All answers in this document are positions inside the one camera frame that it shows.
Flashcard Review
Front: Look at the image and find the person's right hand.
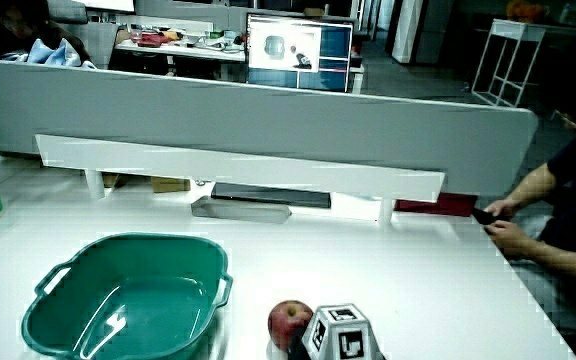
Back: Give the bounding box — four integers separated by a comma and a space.
287, 302, 387, 360

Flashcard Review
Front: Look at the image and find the red apple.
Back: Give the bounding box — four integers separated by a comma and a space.
267, 299, 315, 353

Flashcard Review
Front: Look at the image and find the white desk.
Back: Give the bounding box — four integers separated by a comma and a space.
0, 154, 576, 360

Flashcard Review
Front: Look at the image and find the white desk shelf riser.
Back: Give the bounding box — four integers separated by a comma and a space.
34, 133, 447, 227

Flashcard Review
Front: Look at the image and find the black flat keyboard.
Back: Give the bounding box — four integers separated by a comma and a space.
210, 181, 333, 210

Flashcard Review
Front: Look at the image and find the grey flat case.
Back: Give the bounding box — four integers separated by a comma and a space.
190, 195, 294, 226

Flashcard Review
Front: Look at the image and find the red flat box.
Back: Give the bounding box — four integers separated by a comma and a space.
393, 192, 479, 219

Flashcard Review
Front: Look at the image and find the black phone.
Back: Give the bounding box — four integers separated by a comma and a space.
471, 206, 512, 227

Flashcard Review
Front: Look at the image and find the green plastic basin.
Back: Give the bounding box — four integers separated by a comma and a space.
20, 231, 234, 360

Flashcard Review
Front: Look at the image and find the brown cardboard box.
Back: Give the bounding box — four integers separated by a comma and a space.
149, 175, 192, 194

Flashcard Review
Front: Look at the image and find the grey partition panel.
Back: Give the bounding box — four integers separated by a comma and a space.
0, 57, 540, 199

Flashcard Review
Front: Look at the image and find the computer monitor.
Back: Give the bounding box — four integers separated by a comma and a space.
244, 12, 356, 94

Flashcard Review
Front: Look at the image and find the cluttered background table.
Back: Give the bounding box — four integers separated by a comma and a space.
114, 27, 248, 64

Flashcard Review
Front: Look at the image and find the white metal rack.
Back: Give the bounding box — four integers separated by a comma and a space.
471, 18, 548, 109

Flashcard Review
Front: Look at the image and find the red bag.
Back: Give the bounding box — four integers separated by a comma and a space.
136, 31, 173, 49

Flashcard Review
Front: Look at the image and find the orange object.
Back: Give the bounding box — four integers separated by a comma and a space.
505, 0, 548, 24

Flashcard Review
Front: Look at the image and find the light blue cloth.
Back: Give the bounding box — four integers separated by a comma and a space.
0, 37, 97, 70

